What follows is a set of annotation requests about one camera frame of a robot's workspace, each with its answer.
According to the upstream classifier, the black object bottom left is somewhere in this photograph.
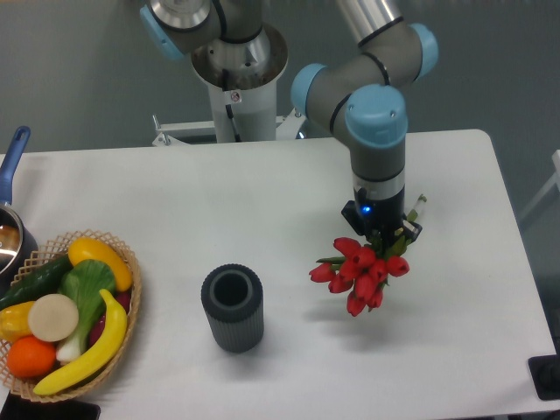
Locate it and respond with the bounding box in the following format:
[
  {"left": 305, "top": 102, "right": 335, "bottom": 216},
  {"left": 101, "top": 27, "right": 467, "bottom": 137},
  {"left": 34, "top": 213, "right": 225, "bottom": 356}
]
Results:
[{"left": 1, "top": 394, "right": 101, "bottom": 420}]

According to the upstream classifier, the round beige disc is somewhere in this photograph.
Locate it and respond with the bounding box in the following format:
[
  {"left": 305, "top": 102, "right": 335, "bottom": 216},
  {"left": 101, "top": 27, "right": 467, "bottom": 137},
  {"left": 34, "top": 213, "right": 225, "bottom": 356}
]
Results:
[{"left": 27, "top": 294, "right": 79, "bottom": 342}]

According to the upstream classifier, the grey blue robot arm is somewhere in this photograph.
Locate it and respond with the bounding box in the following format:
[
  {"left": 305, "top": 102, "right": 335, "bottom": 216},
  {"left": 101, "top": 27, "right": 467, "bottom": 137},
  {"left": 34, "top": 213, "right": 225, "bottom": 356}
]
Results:
[{"left": 140, "top": 1, "right": 438, "bottom": 245}]

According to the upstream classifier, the woven wicker basket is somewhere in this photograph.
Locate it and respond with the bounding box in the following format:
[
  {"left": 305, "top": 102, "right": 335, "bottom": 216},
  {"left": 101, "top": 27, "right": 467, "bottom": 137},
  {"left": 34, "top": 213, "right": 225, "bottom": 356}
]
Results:
[{"left": 1, "top": 229, "right": 142, "bottom": 403}]

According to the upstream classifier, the black device at edge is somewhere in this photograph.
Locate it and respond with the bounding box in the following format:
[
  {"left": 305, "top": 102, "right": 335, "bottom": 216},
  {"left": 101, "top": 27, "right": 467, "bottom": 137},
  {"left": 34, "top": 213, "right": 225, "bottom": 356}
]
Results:
[{"left": 528, "top": 354, "right": 559, "bottom": 401}]

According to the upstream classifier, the yellow banana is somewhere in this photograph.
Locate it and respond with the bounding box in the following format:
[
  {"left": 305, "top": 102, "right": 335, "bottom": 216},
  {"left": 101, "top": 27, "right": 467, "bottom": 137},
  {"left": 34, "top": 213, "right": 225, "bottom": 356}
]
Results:
[{"left": 33, "top": 289, "right": 128, "bottom": 396}]

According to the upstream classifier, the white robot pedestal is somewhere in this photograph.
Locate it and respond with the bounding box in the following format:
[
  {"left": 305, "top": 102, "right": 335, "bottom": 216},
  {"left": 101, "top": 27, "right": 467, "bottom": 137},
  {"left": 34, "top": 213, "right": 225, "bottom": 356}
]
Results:
[{"left": 153, "top": 23, "right": 305, "bottom": 146}]

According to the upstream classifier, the red tulip bouquet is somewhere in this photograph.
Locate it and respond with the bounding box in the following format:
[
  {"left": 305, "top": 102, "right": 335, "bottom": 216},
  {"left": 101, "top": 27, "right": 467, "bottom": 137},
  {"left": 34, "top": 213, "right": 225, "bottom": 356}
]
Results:
[{"left": 308, "top": 193, "right": 428, "bottom": 318}]

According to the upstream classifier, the orange fruit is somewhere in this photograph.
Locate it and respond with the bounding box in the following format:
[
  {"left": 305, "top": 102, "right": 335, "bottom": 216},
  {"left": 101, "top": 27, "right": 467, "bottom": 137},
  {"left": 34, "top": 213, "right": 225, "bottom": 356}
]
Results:
[{"left": 7, "top": 335, "right": 56, "bottom": 378}]

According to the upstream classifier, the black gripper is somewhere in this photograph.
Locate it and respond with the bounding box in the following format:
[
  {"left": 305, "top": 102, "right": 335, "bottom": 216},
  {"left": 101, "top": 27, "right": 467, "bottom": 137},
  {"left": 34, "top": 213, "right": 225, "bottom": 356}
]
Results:
[{"left": 341, "top": 187, "right": 423, "bottom": 245}]

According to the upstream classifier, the blue handled saucepan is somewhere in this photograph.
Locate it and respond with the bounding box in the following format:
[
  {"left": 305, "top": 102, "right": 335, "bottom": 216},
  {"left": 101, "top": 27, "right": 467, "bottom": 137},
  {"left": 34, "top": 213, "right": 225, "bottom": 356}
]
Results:
[{"left": 1, "top": 126, "right": 38, "bottom": 297}]

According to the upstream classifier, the dark green cucumber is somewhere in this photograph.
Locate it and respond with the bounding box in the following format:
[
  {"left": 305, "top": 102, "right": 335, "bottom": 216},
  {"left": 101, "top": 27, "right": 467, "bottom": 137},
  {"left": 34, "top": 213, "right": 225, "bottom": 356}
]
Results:
[{"left": 1, "top": 255, "right": 73, "bottom": 310}]

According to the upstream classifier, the yellow bell pepper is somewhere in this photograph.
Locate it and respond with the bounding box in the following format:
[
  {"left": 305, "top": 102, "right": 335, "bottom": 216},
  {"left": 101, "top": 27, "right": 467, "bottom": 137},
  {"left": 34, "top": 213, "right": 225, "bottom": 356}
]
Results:
[{"left": 0, "top": 301, "right": 35, "bottom": 342}]

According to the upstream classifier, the green bok choy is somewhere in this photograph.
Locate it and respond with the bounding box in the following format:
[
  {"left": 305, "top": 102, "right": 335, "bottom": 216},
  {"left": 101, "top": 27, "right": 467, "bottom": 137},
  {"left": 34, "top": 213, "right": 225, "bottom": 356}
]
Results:
[{"left": 56, "top": 259, "right": 116, "bottom": 365}]

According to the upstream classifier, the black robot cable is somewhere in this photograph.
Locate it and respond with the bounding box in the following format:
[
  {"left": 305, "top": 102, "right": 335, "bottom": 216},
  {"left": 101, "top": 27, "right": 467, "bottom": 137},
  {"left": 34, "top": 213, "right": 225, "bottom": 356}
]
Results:
[{"left": 220, "top": 67, "right": 242, "bottom": 144}]

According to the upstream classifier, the dark grey ribbed vase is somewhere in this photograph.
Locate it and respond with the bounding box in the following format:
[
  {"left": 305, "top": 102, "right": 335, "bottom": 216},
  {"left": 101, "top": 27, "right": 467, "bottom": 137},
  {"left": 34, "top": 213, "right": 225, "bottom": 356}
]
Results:
[{"left": 200, "top": 263, "right": 264, "bottom": 354}]

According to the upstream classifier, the white frame at right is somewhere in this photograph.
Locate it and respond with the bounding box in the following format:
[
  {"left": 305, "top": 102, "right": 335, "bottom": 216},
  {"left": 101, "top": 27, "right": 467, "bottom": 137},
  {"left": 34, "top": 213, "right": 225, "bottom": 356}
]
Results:
[{"left": 519, "top": 150, "right": 559, "bottom": 228}]

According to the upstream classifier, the dark red vegetable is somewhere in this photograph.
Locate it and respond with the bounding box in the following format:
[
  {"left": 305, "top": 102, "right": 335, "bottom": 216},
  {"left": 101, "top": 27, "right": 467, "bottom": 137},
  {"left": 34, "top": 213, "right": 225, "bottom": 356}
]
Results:
[{"left": 87, "top": 291, "right": 131, "bottom": 348}]

